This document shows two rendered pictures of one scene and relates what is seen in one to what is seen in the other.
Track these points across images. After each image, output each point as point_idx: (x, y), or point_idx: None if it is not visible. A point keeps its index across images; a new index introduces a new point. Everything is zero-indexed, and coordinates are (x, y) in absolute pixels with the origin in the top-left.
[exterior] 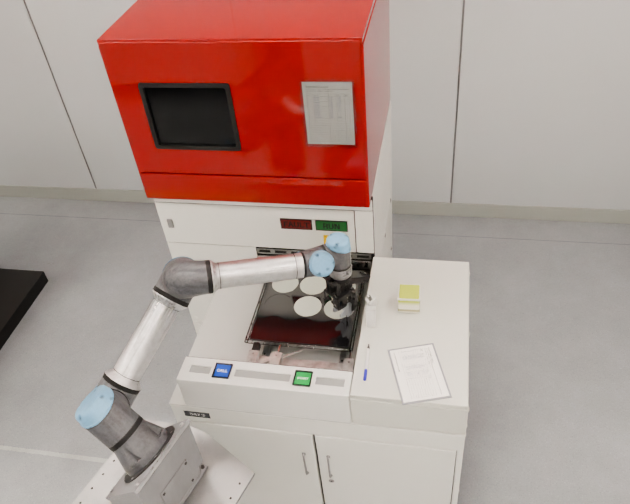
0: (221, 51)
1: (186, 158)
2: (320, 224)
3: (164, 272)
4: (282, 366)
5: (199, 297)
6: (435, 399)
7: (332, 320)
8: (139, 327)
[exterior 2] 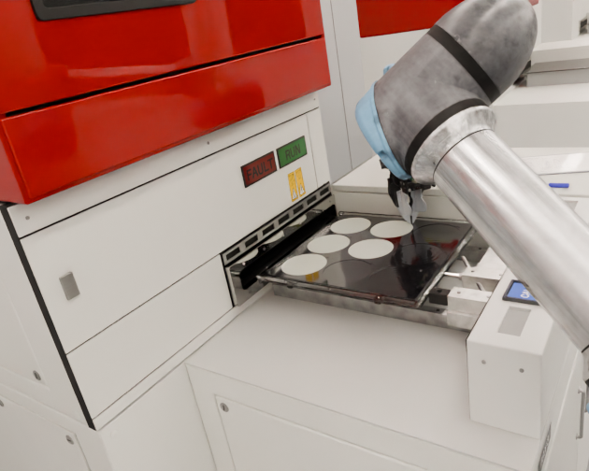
0: None
1: (107, 41)
2: (282, 154)
3: (473, 26)
4: None
5: (152, 467)
6: None
7: (412, 233)
8: (530, 193)
